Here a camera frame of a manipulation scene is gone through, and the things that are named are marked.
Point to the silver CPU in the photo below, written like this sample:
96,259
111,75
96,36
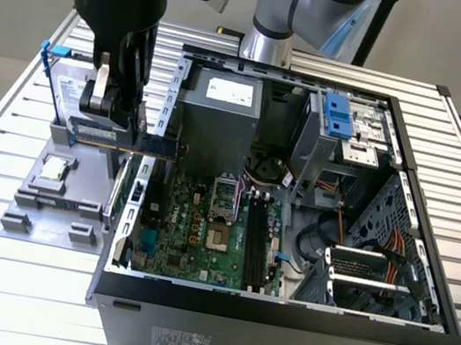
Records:
52,169

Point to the CPU socket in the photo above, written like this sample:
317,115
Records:
217,237

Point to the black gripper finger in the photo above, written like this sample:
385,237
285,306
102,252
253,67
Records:
133,75
99,105

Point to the green motherboard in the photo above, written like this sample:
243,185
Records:
214,263

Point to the RAM stick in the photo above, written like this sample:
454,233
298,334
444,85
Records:
99,133
59,203

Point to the blue drive latch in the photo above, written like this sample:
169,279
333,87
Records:
336,115

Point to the black PC case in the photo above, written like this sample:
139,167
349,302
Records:
227,342

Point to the small brass plug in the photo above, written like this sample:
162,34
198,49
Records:
221,30

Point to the graphics card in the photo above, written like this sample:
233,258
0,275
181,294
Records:
117,193

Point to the metal disk bay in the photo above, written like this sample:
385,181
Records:
358,260

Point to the hard disk in blue carrier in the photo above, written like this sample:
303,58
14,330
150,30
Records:
64,100

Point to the round black fan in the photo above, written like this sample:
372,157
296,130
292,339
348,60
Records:
268,170

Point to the black RAM slot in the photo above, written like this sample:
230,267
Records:
252,241
265,243

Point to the black frame post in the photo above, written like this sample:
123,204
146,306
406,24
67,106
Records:
386,12

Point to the grey power supply unit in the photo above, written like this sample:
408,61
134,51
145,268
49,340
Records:
215,134

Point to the grey parts rack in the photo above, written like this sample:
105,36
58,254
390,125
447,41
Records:
77,181

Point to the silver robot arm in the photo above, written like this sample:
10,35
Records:
277,11

